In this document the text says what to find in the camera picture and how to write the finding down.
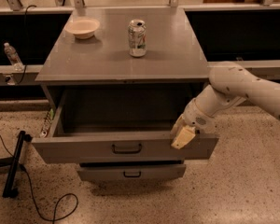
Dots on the black stand leg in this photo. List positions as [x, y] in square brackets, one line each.
[13, 162]

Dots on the grey drawer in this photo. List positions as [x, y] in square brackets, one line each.
[119, 125]
[154, 171]

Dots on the grey bottom drawer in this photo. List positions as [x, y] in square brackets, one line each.
[154, 171]

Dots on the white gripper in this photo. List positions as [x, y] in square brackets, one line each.
[194, 116]

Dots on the silver soda can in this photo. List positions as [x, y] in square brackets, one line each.
[137, 38]

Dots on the white paper bowl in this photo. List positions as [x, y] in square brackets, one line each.
[82, 28]

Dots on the snack bag in basket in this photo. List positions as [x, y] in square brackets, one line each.
[47, 123]

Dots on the grey metal drawer cabinet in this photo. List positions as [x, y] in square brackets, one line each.
[174, 59]

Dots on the clear plastic water bottle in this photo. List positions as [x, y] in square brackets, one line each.
[13, 57]

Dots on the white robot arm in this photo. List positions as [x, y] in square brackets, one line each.
[229, 85]

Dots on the grey top drawer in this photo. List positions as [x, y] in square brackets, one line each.
[119, 125]

